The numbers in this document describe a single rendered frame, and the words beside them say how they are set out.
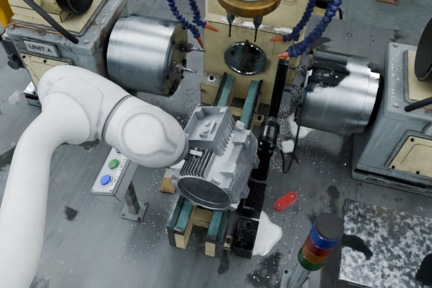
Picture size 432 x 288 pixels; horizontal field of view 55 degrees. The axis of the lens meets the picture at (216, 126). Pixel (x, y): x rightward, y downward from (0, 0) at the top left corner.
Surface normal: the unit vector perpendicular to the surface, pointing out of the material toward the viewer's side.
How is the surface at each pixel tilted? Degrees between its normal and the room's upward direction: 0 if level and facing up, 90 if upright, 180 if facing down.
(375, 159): 90
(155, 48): 32
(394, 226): 0
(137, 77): 81
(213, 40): 90
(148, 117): 15
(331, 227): 0
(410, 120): 90
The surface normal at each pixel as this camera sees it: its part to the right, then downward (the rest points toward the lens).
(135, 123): -0.12, -0.29
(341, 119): -0.25, 0.66
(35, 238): 0.84, -0.48
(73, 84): 0.15, -0.70
